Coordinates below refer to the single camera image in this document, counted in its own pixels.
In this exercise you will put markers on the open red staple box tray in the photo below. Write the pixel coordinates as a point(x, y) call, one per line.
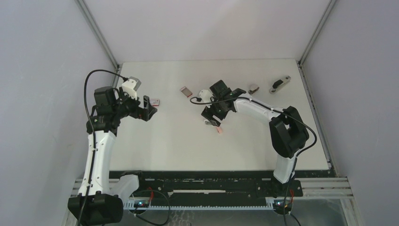
point(186, 91)

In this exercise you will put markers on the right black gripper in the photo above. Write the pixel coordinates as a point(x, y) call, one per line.
point(209, 112)

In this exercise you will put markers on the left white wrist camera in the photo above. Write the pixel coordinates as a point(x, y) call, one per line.
point(130, 87)

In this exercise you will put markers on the black silver stapler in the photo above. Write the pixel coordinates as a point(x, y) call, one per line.
point(279, 84)

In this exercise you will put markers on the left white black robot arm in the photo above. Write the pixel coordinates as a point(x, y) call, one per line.
point(98, 203)

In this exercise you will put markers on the red staple box sleeve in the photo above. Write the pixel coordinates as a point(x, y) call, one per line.
point(155, 102)

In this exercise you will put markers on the left controller board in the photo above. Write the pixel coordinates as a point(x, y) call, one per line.
point(141, 204)

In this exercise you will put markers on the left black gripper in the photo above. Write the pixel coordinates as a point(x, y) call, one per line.
point(143, 114)

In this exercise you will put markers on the aluminium frame rails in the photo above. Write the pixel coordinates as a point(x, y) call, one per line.
point(312, 188)

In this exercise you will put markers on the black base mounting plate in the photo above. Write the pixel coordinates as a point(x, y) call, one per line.
point(273, 189)

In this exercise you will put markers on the controller board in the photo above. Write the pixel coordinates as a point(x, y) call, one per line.
point(281, 204)
point(141, 204)

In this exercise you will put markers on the right controller board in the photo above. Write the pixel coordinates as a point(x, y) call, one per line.
point(281, 204)

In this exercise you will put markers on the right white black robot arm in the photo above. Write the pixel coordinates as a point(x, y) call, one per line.
point(288, 132)

